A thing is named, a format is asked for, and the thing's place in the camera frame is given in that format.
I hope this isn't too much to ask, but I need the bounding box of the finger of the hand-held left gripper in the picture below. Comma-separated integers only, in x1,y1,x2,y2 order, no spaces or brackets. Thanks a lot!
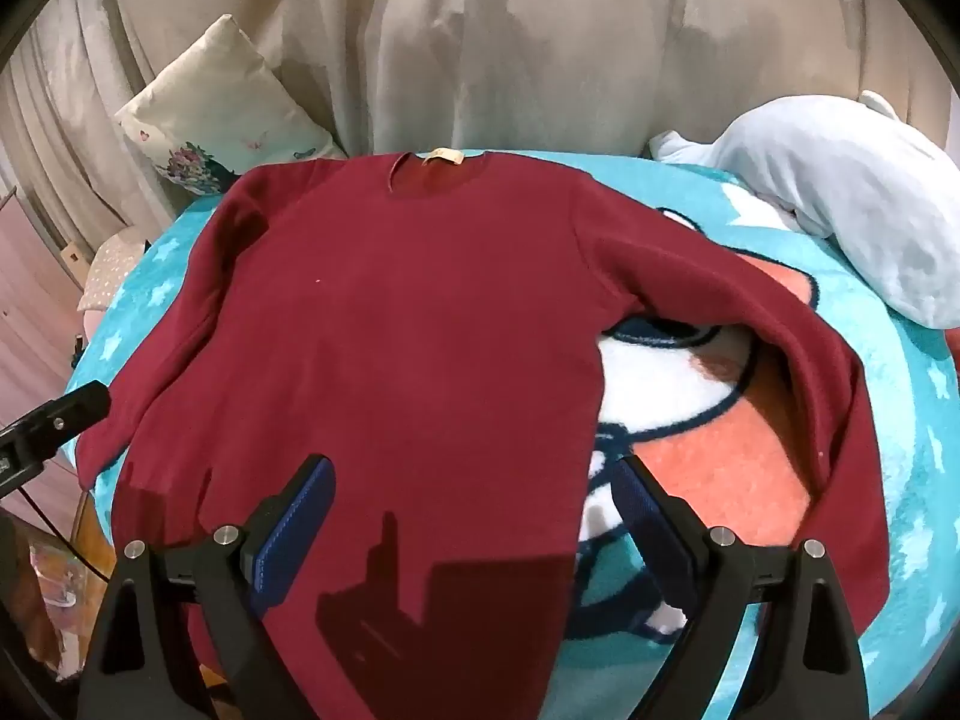
0,381,112,497

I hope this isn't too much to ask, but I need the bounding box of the beige curtain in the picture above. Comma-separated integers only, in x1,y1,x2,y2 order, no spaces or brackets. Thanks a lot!
0,0,960,256

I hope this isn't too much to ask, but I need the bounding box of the teal cartoon printed blanket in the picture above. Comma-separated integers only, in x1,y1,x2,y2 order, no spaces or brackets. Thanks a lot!
60,148,960,720

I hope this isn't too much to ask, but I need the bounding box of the dark red sweater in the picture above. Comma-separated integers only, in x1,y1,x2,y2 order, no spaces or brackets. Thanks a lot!
75,152,890,720

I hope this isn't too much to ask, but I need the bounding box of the white dotted cushion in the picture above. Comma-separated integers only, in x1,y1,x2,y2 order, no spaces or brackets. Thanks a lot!
77,231,162,314

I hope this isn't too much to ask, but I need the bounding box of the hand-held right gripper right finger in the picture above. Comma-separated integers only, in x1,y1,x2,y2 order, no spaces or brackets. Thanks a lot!
611,454,871,720

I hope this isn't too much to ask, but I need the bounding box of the pink wooden wardrobe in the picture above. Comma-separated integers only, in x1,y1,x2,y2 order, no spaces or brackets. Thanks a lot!
0,187,95,436

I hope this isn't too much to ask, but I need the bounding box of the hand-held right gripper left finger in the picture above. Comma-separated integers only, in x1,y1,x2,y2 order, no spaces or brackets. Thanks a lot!
77,454,335,720

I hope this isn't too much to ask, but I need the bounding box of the floral printed pillow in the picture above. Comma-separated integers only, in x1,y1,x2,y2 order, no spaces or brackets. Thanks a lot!
114,13,347,197

